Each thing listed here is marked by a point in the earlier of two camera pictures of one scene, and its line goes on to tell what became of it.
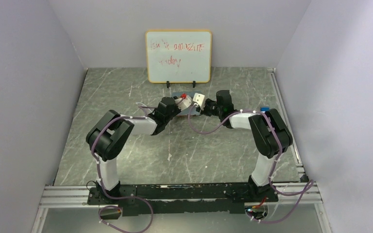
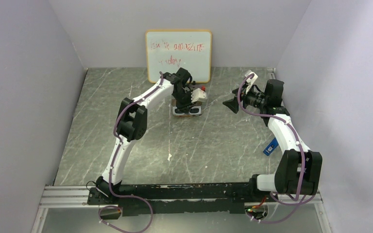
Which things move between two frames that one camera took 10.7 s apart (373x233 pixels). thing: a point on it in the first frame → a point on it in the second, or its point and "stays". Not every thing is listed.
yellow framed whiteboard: (181, 56) stays
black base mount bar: (160, 199) stays
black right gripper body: (211, 108) → (252, 98)
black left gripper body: (175, 112) → (183, 99)
